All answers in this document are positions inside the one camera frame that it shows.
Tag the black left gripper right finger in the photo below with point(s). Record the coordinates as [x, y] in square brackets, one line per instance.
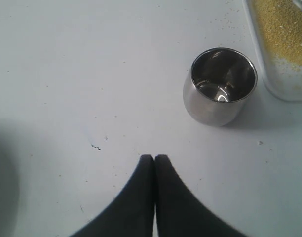
[178, 212]

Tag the clear square plastic tray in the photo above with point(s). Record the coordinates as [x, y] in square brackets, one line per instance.
[282, 79]

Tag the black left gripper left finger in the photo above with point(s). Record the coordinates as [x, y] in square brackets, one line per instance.
[131, 213]

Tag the yellow millet grains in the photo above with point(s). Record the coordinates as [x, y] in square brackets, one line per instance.
[280, 23]

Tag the stainless steel cup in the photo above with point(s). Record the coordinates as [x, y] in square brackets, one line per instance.
[219, 83]

